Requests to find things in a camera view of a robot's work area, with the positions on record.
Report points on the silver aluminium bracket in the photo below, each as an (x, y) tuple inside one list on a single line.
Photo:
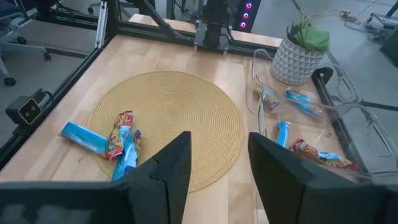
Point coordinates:
[(101, 28)]

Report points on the blue and orange granola bar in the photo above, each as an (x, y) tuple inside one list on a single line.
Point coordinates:
[(304, 104)]

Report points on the black aluminium table beam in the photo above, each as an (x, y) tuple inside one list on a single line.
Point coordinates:
[(56, 93)]

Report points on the blue chocolate chip granola bar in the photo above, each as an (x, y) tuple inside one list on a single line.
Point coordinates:
[(84, 138)]

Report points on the orange brown granola bar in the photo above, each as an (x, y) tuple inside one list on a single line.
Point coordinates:
[(269, 99)]

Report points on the succulent in patterned white pot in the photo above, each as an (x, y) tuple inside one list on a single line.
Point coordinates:
[(292, 63)]

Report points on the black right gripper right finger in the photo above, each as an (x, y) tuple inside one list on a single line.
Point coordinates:
[(311, 202)]

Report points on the black computer with lights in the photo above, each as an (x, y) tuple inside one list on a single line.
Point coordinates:
[(248, 18)]

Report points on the red and blue Chewy bar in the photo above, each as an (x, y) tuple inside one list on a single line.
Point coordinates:
[(323, 155), (119, 133)]

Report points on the round woven yellow placemat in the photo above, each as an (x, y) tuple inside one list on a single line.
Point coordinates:
[(174, 109)]

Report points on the black table-level camera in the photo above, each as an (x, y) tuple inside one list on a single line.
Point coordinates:
[(23, 109)]

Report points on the black aluminium frame rails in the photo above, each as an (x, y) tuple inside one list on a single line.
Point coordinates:
[(155, 32)]

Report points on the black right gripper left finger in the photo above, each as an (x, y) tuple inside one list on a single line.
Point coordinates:
[(93, 202)]

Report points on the grey office chair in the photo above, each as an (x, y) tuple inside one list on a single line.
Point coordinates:
[(11, 12)]

